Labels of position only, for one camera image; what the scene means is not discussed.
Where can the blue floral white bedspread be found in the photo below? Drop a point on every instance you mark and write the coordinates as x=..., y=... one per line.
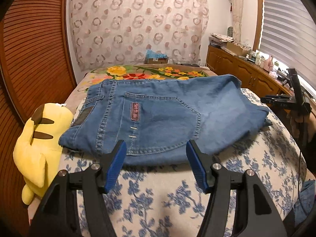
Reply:
x=259, y=158

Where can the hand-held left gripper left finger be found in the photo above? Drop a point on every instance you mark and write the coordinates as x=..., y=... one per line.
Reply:
x=115, y=165

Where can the open cardboard box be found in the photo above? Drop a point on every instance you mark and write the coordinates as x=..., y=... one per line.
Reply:
x=237, y=48

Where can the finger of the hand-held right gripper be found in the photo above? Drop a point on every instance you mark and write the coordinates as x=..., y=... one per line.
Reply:
x=276, y=100

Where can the person's right hand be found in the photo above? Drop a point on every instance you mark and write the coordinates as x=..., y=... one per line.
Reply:
x=294, y=126

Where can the blue denim pants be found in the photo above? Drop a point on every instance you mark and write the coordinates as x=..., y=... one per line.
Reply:
x=160, y=118

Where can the small cardboard box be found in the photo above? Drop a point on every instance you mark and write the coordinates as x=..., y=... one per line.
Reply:
x=158, y=60

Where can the brown louvred wardrobe door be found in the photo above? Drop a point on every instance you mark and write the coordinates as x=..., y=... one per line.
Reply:
x=37, y=42
x=9, y=158

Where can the wooden cabinet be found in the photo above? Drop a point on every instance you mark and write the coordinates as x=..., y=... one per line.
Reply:
x=237, y=69

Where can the light blue cloth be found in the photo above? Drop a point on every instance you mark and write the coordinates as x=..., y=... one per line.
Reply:
x=155, y=53

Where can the white window blind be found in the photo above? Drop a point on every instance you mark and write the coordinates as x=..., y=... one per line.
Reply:
x=288, y=29

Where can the stack of papers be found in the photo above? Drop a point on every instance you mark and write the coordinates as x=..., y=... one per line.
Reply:
x=221, y=39

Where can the lace window curtain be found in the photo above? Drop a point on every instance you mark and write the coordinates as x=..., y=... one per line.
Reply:
x=237, y=12

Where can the pink bottle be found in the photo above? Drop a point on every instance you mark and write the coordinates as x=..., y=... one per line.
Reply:
x=270, y=63

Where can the colourful flower blanket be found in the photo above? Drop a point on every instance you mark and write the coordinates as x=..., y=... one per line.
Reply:
x=138, y=72

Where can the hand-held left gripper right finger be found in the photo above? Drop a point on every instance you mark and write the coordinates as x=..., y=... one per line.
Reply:
x=196, y=165

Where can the white bottle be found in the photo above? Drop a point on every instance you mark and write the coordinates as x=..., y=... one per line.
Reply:
x=258, y=58

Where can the circle patterned sheer curtain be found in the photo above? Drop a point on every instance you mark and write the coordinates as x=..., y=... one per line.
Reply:
x=138, y=24

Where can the dark blue cloth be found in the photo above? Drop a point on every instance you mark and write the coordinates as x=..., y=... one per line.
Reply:
x=307, y=197

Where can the yellow plush toy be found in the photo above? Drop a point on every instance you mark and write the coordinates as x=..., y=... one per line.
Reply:
x=37, y=148

